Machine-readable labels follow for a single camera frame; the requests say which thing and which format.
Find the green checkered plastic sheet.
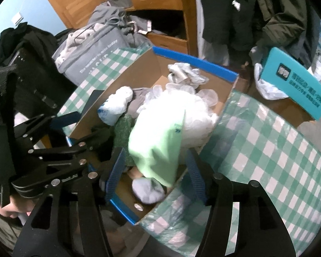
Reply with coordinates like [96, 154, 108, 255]
[57, 47, 321, 257]

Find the plain brown cardboard box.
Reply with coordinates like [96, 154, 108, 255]
[230, 78, 317, 131]

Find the pale blue sock ball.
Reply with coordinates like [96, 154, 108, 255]
[132, 178, 166, 204]

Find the person's left hand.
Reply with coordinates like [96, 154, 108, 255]
[0, 197, 30, 220]

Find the white blue-print bundle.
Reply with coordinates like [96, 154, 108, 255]
[98, 86, 134, 126]

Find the blue-rimmed cardboard box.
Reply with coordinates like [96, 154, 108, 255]
[67, 46, 240, 225]

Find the grey printed tote bag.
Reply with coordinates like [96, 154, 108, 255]
[52, 23, 129, 86]

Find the dark green textured cloth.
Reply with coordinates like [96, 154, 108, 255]
[91, 115, 137, 166]

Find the white plastic bag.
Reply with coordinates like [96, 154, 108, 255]
[253, 63, 289, 100]

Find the white plastic wrap bundle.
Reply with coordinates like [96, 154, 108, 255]
[135, 83, 220, 150]

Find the teal box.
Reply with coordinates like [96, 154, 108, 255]
[258, 47, 321, 121]

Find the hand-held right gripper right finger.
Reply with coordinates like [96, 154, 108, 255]
[186, 149, 295, 257]

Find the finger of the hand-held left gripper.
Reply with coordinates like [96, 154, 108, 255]
[12, 128, 113, 196]
[15, 112, 82, 146]

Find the light green cloth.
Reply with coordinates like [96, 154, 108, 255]
[128, 110, 186, 188]

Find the black cloth pile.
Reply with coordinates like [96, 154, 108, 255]
[0, 23, 78, 129]

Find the olive hanging jacket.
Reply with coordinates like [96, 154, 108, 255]
[243, 0, 311, 59]

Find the grey hoodie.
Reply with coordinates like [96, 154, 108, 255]
[88, 1, 156, 49]

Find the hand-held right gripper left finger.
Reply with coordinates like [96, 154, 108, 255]
[13, 148, 126, 257]

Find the black hanging coat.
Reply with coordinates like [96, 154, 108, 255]
[201, 0, 257, 49]

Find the grey cloth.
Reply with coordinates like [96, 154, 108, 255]
[128, 87, 156, 119]

